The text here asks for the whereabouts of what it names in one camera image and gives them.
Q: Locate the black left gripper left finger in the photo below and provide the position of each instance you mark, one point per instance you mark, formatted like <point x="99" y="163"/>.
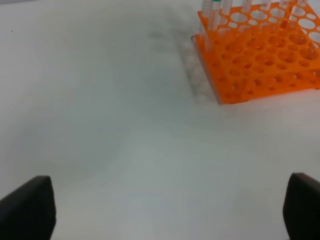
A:
<point x="29" y="212"/>

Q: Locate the orange test tube rack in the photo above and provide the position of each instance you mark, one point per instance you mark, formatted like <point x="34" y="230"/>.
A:
<point x="261" y="53"/>

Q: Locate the second row left tube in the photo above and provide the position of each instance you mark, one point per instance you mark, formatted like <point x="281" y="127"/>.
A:
<point x="214" y="15"/>

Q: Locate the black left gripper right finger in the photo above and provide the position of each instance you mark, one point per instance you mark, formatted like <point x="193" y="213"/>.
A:
<point x="301" y="208"/>

